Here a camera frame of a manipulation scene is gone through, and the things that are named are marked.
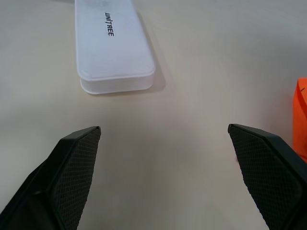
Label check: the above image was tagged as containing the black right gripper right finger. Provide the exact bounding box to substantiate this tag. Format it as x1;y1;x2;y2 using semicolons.
227;123;307;230

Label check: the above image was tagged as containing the white plastic case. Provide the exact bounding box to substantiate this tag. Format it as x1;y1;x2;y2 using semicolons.
73;0;156;95

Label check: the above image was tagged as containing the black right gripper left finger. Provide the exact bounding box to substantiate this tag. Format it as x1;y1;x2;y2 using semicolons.
0;126;102;230

